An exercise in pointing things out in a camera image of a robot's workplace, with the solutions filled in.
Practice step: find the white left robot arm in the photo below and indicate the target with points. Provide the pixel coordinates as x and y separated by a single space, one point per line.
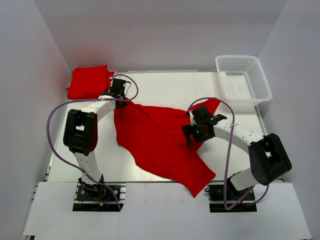
81 133

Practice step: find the folded red t shirt stack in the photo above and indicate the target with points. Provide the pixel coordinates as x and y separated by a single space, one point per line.
89 83

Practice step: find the white plastic basket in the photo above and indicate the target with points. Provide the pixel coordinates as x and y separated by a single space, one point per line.
242 80

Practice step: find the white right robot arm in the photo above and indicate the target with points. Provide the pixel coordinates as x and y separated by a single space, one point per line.
267 155

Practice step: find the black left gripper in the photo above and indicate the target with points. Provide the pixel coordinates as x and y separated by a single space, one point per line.
124 104

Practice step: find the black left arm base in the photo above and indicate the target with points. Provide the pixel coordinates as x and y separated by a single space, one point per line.
97 198

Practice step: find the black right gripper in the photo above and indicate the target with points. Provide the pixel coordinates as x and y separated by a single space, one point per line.
189 129

